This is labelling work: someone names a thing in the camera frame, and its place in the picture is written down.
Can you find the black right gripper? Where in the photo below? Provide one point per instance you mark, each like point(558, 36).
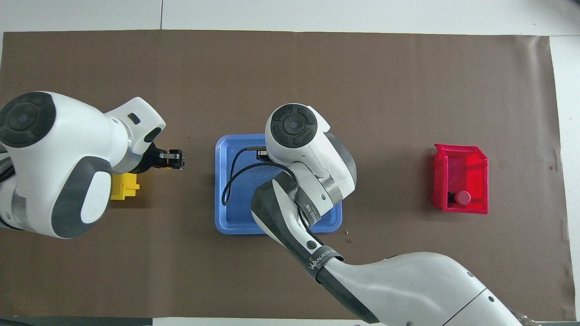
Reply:
point(262, 155)

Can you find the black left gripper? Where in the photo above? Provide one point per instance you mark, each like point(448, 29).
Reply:
point(156, 158)

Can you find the red push button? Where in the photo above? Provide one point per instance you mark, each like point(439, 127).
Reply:
point(463, 197)

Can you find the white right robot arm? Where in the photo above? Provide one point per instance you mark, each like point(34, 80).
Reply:
point(408, 290)

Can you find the blue plastic tray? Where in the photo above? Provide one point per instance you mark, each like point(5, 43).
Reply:
point(240, 213)

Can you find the yellow plastic bin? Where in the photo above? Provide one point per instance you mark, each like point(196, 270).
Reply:
point(122, 188)

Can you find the brown paper table mat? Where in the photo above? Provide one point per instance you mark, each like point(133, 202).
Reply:
point(385, 90)

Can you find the red plastic bin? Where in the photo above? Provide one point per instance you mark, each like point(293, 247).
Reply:
point(471, 167)

